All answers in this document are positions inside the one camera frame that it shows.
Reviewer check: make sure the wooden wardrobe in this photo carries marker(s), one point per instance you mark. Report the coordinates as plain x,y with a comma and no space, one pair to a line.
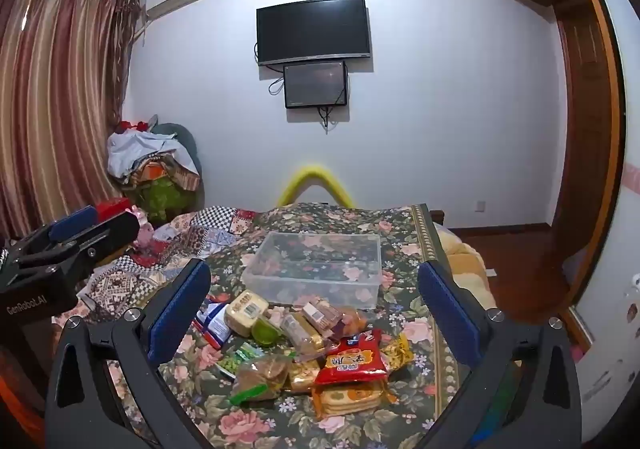
580,129

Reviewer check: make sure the patchwork quilt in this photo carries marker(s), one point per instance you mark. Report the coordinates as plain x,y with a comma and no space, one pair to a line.
190,239

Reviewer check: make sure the white door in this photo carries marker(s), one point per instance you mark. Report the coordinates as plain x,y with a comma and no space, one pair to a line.
617,329

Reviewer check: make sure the black wall television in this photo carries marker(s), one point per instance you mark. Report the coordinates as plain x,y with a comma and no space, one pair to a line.
314,31

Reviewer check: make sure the green pea packet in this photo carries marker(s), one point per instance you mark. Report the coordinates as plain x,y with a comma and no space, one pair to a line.
235,361

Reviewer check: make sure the brown cake packet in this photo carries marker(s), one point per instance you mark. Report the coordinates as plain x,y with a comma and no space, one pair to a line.
320,314

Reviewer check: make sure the clear biscuit packet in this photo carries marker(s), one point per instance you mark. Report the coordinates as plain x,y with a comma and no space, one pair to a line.
302,334

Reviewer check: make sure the orange cracker packet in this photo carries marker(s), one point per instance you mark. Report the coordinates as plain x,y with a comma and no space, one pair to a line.
347,399

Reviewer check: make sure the green jelly cup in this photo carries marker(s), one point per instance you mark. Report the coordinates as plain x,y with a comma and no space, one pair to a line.
265,333

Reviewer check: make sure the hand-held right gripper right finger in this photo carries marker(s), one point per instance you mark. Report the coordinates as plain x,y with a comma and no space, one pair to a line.
447,316

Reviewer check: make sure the wall socket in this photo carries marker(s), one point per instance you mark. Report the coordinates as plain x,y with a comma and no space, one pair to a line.
479,206

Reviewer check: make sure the yellow padded rail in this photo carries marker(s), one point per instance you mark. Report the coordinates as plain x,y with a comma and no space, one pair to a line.
312,174

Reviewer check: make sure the pink toy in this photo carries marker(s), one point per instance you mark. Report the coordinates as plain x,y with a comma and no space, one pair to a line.
144,229

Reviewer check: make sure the small golden snack packet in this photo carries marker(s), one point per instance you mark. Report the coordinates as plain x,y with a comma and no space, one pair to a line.
302,374

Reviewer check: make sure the brown bread packet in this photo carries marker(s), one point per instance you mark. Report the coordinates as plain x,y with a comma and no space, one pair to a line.
260,376

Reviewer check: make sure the red box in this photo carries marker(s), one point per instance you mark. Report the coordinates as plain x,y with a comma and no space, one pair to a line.
112,208

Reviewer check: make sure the orange bread bag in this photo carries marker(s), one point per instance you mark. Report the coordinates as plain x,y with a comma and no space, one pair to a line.
352,319

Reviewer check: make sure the red snack packet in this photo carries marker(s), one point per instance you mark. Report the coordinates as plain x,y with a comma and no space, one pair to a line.
350,356

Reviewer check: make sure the yellow snack packet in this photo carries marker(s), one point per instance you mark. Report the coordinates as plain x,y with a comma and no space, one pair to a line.
400,354

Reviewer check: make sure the cream toast bread packet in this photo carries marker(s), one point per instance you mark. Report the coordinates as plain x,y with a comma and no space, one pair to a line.
245,311

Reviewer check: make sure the small black wall monitor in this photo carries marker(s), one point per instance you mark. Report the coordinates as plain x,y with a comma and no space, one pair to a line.
315,85

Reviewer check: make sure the striped brown curtain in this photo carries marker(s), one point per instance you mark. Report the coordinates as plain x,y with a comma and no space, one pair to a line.
55,94

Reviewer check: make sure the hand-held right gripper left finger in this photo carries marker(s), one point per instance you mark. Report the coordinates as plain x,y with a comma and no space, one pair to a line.
176,316

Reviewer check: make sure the blue white snack packet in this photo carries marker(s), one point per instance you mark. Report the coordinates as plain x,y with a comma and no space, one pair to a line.
214,326

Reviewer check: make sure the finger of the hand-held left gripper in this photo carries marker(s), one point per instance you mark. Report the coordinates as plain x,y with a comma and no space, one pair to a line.
75,221
112,231

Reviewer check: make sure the floral bedspread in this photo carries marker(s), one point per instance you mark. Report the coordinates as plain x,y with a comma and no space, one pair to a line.
400,239

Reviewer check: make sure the yellow plush blanket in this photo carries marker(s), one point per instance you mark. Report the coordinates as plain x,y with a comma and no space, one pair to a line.
467,269

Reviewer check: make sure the pile of clothes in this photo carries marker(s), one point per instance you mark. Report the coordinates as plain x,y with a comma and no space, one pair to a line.
150,164

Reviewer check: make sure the clear plastic container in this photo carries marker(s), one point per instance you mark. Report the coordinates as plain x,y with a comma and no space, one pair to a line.
310,269

